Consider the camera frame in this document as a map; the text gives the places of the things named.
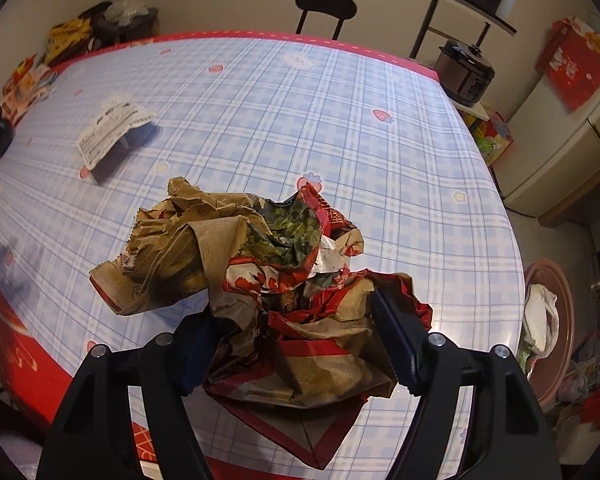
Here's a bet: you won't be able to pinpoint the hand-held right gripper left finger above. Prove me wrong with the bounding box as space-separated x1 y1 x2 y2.
36 312 221 480

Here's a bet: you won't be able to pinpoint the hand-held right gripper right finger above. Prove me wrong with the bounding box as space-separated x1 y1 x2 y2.
370 287 563 480

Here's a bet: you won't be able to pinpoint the red printed paper bag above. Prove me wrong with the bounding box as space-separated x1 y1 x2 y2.
202 180 433 471

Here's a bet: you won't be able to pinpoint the brown paper bag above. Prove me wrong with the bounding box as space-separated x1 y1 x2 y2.
89 176 253 317

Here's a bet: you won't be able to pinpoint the white plastic bag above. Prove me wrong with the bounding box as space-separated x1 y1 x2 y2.
521 284 561 359

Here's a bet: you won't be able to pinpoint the brown plastic basin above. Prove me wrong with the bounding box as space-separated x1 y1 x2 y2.
517 259 577 413

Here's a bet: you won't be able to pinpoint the colourful snack packets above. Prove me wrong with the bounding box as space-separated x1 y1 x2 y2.
2 54 57 122

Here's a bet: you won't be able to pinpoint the white printed receipt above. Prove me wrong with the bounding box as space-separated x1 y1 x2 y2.
76 92 156 171

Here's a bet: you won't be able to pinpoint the colourful plastic bags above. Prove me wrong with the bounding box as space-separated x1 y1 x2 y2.
555 330 600 432

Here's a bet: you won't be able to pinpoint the yellow printed bag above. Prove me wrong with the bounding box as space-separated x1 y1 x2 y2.
45 16 95 67

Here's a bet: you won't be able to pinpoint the colourful printed carton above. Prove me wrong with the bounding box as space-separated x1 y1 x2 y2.
462 105 514 167

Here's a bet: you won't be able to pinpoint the dark cloth bag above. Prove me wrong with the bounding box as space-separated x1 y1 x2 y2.
89 2 160 52

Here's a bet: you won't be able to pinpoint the cream refrigerator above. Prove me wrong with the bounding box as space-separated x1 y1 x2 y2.
500 67 600 218

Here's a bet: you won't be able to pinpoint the white low stand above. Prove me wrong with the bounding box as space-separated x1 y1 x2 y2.
450 97 492 122

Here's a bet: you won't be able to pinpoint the table with plaid tablecloth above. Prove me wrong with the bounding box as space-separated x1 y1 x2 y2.
0 30 526 480

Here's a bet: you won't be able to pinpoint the dark electric pressure cooker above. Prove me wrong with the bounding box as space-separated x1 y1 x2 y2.
434 40 497 107

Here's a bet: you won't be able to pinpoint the metal folding rack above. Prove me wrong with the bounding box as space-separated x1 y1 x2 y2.
409 0 492 61

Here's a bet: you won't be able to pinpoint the red gift box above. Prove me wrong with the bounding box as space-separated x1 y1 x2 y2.
536 16 600 113

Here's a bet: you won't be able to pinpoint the dark window sill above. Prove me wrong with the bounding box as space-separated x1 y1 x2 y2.
395 0 520 36

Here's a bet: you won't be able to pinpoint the black round-backed chair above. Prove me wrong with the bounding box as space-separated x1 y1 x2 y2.
295 0 359 41

